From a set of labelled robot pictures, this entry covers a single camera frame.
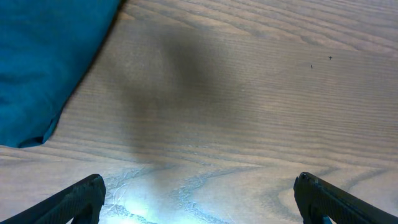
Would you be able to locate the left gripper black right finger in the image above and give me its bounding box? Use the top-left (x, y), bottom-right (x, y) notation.
top-left (294, 172), bottom-right (397, 224)

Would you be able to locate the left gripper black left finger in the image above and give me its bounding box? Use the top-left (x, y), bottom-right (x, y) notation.
top-left (1, 174), bottom-right (106, 224)

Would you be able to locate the folded dark blue garment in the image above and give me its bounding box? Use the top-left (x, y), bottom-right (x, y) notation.
top-left (1, 0), bottom-right (119, 148)

